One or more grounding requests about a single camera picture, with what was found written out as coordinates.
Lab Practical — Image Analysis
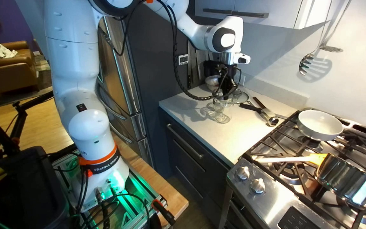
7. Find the hanging slotted spatula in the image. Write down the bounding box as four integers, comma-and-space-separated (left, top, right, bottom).
298, 0, 354, 82

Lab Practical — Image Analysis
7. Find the silver stove knob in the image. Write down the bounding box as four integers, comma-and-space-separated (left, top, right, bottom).
251, 176, 267, 195
235, 164, 253, 181

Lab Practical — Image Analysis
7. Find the shiny steel pan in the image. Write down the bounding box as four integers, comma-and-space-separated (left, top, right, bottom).
315, 152, 366, 208

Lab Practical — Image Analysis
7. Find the dark drawer with long handle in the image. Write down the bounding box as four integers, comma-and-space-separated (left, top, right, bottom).
166, 138, 229, 208
169, 169, 225, 229
160, 106, 232, 179

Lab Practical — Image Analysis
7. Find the wooden spatula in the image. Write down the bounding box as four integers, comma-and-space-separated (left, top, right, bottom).
251, 151, 331, 167

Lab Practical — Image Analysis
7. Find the dark cabinet side panel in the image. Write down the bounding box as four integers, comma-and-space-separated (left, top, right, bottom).
125, 3, 213, 176

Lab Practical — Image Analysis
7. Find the black tripod stand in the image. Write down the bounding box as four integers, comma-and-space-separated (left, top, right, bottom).
0, 87, 56, 164

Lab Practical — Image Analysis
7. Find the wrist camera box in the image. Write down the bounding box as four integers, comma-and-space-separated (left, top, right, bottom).
233, 52, 252, 67

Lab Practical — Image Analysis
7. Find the white wall cabinet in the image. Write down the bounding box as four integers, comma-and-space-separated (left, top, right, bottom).
193, 0, 335, 30

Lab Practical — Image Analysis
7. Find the brown sofa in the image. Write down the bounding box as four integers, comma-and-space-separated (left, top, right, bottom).
0, 39, 41, 104

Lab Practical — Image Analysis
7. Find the stainless steel gas stove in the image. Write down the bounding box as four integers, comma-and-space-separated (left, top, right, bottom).
218, 106, 366, 229

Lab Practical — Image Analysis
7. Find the glass pot lid with knob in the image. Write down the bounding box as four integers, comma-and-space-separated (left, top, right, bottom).
228, 89, 251, 105

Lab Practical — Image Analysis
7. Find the wooden platform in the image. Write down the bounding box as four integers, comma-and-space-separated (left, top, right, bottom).
49, 134, 191, 229

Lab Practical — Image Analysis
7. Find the small glass jar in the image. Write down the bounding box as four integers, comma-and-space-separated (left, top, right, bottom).
207, 90, 224, 109

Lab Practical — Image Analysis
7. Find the black handled metal kitchen tool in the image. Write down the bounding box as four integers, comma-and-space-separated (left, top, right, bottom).
239, 95, 281, 127

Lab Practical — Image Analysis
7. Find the silver metal bowl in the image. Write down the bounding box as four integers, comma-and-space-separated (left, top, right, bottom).
205, 73, 224, 91

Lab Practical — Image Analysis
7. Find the black bag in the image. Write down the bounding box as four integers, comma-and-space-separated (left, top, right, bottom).
0, 145, 73, 229

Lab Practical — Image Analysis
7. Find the white cable label tag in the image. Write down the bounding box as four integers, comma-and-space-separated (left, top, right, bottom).
177, 53, 191, 66

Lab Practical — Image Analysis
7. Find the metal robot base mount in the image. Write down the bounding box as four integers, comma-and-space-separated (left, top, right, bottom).
55, 151, 163, 229

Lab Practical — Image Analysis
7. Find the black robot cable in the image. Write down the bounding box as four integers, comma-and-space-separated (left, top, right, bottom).
155, 0, 219, 103

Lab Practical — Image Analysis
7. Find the big glass jar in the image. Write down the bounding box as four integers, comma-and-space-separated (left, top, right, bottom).
218, 91, 239, 118

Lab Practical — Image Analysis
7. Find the white frying pan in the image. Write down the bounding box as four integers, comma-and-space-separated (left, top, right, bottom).
296, 108, 346, 142

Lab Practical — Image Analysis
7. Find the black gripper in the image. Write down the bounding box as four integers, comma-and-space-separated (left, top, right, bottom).
218, 62, 241, 101

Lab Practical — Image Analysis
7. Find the black orange clamp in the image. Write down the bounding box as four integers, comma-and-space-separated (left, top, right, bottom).
150, 193, 180, 226

